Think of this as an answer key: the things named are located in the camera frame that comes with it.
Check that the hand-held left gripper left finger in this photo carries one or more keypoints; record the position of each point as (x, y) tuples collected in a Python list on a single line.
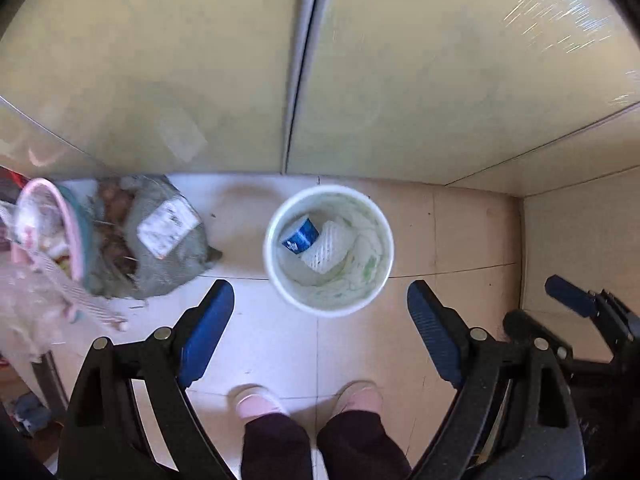
[(210, 330)]

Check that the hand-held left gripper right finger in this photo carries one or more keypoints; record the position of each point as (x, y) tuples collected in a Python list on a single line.
[(435, 330)]

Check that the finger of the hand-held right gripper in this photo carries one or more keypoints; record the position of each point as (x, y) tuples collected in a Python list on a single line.
[(567, 294), (517, 322)]

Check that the white plastic bucket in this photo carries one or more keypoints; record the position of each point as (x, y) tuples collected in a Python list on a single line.
[(372, 240)]

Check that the grey mesh bag of potatoes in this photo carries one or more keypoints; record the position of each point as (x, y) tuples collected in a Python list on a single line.
[(180, 260)]

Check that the pink slipper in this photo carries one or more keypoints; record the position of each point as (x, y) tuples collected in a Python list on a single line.
[(360, 397), (257, 402)]

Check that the yellow cabinet side panel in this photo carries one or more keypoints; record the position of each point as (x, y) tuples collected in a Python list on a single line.
[(575, 200)]

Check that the blue and white packet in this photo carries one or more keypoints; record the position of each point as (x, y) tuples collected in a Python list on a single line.
[(300, 236)]

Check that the white foam fruit net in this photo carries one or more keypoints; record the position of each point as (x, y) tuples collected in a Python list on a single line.
[(325, 250)]

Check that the person's left leg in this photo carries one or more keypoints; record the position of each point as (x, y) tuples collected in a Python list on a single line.
[(277, 450)]

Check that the person's leg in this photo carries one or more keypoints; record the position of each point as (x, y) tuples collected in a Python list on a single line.
[(360, 447), (277, 450)]

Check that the person's right leg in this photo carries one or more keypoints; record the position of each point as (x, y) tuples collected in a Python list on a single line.
[(360, 447)]

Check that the grey metal leg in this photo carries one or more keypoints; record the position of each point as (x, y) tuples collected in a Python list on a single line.
[(50, 380)]

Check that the pink plastic basket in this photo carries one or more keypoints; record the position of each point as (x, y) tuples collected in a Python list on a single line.
[(75, 230)]

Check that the translucent white plastic bag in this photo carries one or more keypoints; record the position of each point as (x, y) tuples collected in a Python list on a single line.
[(30, 305)]

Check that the blue cloth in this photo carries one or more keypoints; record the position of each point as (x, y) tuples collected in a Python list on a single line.
[(32, 412)]

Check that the yellow cabinet door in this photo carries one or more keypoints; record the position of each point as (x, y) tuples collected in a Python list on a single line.
[(150, 60), (450, 70)]

